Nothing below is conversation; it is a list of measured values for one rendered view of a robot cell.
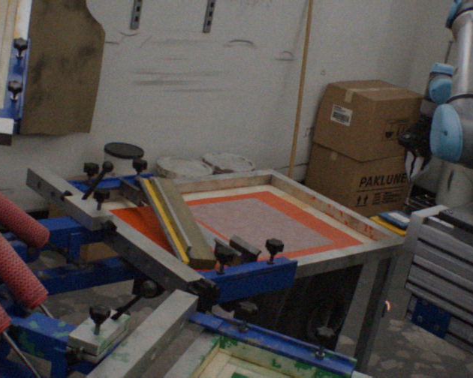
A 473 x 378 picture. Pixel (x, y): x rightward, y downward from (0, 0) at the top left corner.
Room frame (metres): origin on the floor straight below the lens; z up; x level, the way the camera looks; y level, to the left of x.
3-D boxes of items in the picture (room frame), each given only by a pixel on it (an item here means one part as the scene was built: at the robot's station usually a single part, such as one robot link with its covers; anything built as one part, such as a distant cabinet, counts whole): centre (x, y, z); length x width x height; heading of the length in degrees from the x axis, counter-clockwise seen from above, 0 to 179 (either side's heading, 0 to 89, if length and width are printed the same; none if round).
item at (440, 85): (2.42, -0.54, 1.40); 0.11 x 0.11 x 0.08; 85
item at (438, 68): (2.51, -0.53, 1.40); 0.09 x 0.08 x 0.11; 175
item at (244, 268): (1.82, -0.06, 0.97); 0.30 x 0.05 x 0.07; 135
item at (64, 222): (1.79, 0.36, 1.02); 0.17 x 0.06 x 0.05; 135
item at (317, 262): (2.19, -0.03, 0.97); 0.79 x 0.58 x 0.04; 135
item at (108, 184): (2.21, 0.33, 0.97); 0.30 x 0.05 x 0.07; 135
